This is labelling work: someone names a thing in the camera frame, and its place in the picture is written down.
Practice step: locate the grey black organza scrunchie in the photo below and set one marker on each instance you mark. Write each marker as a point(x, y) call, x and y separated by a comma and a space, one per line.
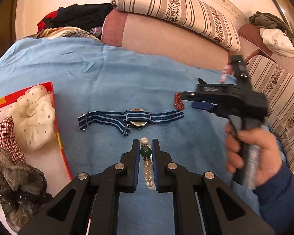
point(22, 191)

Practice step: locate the patterned beige cloth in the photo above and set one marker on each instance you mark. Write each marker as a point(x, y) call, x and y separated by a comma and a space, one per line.
point(64, 32)

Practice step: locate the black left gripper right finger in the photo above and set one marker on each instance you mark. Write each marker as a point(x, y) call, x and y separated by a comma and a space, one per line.
point(203, 203)

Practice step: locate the pink side bolster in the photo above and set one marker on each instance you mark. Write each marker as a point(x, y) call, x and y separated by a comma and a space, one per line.
point(251, 44)

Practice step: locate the red cardboard tray box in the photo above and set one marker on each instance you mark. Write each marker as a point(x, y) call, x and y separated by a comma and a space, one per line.
point(50, 159)

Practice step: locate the cream dotted organza scrunchie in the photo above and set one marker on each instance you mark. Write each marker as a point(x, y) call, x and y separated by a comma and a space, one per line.
point(33, 116)

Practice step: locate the olive green garment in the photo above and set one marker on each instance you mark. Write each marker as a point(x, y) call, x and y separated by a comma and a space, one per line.
point(271, 21)

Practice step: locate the pink bolster cushion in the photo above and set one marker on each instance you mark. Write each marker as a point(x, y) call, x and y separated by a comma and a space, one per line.
point(153, 36)

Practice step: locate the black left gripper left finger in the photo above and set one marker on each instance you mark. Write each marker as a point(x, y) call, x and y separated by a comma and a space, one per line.
point(89, 203)

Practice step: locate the red white checked scrunchie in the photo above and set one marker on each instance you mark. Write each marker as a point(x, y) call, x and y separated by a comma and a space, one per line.
point(8, 140)

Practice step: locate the striped floral pillow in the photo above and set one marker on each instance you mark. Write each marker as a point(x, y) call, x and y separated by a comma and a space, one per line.
point(195, 15)

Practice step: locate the person right hand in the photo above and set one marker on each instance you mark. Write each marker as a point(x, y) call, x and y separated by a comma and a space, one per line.
point(270, 161)

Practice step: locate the small black hair clip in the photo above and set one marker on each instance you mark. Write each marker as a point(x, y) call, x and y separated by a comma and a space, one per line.
point(201, 81)

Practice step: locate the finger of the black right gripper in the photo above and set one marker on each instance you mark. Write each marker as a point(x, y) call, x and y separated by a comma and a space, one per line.
point(202, 105)
point(190, 96)

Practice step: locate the striped floral side cushion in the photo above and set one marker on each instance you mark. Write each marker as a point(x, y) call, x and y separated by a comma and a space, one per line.
point(277, 84)

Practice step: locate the white floral garment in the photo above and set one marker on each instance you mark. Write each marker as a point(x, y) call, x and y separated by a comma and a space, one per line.
point(277, 42)

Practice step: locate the dark clothes pile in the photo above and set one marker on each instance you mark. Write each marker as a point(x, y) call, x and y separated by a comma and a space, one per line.
point(85, 17)

